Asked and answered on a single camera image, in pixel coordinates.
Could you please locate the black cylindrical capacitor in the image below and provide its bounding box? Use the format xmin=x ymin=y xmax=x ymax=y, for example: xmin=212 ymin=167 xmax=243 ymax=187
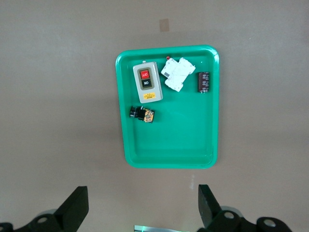
xmin=197 ymin=71 xmax=211 ymax=94

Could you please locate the small brown tape mark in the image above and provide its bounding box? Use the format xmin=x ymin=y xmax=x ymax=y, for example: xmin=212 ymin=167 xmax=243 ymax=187
xmin=159 ymin=18 xmax=170 ymax=32

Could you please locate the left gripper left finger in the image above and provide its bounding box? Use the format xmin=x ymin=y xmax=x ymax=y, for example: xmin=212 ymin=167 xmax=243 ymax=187
xmin=28 ymin=185 xmax=90 ymax=232

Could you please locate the green plastic tray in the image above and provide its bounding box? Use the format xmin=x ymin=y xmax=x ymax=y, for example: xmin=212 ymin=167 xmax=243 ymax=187
xmin=115 ymin=44 xmax=221 ymax=170

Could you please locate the grey on-off switch box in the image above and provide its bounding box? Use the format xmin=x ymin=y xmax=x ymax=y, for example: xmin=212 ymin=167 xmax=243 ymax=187
xmin=132 ymin=61 xmax=164 ymax=104

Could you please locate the black push button switch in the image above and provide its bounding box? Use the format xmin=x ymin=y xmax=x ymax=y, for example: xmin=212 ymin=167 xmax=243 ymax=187
xmin=129 ymin=106 xmax=155 ymax=124

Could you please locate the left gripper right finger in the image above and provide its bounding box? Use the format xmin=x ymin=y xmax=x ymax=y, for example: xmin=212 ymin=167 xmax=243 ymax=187
xmin=197 ymin=184 xmax=245 ymax=232

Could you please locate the white circuit breaker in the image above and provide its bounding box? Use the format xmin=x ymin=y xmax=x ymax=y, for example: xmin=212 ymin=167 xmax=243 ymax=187
xmin=160 ymin=57 xmax=197 ymax=93

